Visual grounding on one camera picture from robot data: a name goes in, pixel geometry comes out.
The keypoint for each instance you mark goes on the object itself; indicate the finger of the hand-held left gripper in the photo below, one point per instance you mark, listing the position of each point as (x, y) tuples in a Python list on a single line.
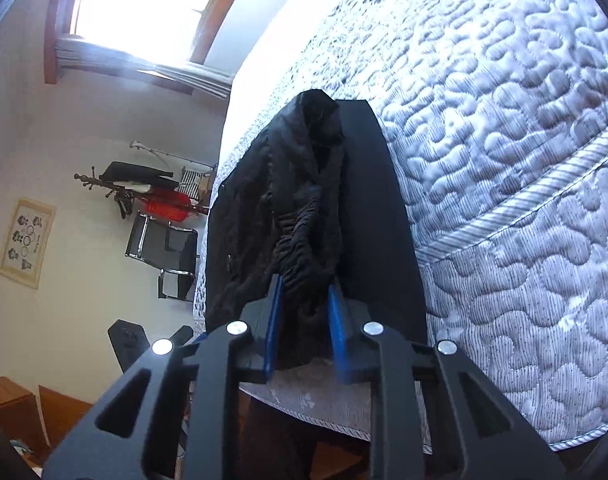
[(183, 336)]

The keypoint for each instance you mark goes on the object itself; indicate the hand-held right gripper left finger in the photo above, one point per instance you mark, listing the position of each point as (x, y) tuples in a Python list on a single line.
[(273, 330)]

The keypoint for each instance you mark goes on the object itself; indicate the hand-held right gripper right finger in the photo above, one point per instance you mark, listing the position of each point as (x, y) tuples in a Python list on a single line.
[(340, 335)]

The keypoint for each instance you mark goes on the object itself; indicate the black pants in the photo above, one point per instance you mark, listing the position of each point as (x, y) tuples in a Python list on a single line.
[(373, 210)]

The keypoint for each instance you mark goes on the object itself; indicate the black metal chair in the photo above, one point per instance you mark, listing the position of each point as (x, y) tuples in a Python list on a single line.
[(176, 247)]

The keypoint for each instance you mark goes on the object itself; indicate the red bag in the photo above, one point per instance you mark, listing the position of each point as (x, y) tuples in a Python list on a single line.
[(164, 206)]

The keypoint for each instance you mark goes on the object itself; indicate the wooden cabinet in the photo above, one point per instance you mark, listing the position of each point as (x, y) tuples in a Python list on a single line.
[(14, 410)]

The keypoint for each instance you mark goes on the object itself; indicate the striped cloth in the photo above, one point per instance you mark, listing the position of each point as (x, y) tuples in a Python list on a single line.
[(191, 181)]

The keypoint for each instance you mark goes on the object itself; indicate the wooden coat rack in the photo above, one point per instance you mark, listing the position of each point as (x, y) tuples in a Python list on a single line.
[(91, 178)]

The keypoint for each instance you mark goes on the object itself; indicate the black hanging garment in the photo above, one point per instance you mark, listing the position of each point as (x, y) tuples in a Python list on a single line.
[(134, 172)]

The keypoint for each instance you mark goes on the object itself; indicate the white drying rack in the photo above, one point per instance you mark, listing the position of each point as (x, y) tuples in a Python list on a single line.
[(169, 155)]

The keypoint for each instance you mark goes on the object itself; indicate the quilted grey mattress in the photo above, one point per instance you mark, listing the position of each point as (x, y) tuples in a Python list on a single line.
[(508, 160)]

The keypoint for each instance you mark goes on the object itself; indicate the white curtain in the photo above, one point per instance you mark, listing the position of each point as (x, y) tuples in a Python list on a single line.
[(184, 77)]

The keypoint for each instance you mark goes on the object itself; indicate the wooden framed window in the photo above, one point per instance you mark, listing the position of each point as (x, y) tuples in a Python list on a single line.
[(134, 5)]

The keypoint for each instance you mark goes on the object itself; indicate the wall poster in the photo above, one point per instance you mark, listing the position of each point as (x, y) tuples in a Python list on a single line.
[(26, 242)]

